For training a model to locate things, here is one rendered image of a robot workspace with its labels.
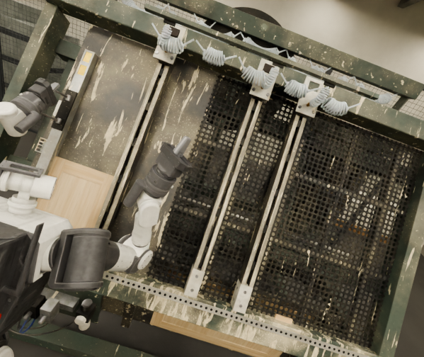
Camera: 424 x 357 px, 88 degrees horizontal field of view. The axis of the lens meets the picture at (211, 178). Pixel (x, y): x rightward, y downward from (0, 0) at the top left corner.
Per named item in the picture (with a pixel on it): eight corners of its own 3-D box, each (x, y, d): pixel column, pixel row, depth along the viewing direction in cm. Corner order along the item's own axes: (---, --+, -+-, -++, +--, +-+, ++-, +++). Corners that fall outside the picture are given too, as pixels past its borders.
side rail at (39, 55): (-26, 214, 108) (-51, 217, 97) (59, 18, 117) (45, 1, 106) (-14, 218, 108) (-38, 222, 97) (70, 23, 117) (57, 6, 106)
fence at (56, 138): (13, 233, 103) (6, 234, 99) (88, 54, 111) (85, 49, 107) (24, 236, 104) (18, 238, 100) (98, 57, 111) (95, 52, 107)
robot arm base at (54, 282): (110, 288, 62) (91, 291, 51) (64, 289, 61) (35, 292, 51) (119, 234, 68) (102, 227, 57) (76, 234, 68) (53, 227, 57)
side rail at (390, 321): (362, 341, 119) (379, 355, 108) (413, 153, 128) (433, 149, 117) (374, 345, 119) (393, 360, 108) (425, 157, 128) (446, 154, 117)
